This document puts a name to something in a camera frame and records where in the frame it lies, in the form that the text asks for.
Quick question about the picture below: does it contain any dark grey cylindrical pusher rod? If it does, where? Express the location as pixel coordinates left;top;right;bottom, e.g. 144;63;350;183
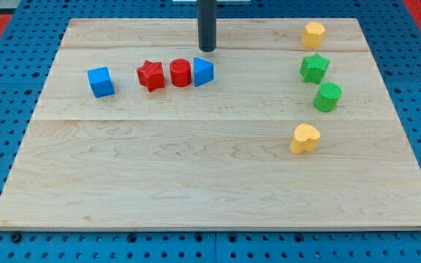
197;0;216;52

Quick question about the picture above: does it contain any blue triangle block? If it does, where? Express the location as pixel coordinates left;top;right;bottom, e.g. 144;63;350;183
193;57;214;87

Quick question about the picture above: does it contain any blue cube block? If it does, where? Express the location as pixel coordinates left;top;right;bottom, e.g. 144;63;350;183
87;66;115;98

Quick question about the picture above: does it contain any red cylinder block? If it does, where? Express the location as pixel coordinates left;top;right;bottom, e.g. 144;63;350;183
169;58;191;88

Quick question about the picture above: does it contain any red star block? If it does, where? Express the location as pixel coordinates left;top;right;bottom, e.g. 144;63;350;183
137;60;165;92

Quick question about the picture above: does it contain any yellow hexagon block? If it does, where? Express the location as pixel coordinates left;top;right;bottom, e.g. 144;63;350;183
301;22;326;49

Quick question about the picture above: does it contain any green star block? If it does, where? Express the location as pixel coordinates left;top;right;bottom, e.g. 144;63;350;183
300;53;330;84

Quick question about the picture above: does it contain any light wooden board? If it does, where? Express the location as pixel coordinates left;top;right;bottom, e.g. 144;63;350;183
0;18;421;232

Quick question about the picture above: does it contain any green cylinder block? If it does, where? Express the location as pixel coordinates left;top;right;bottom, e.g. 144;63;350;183
314;83;342;113

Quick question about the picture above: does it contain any yellow heart block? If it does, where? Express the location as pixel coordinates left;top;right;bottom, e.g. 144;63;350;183
289;123;321;154

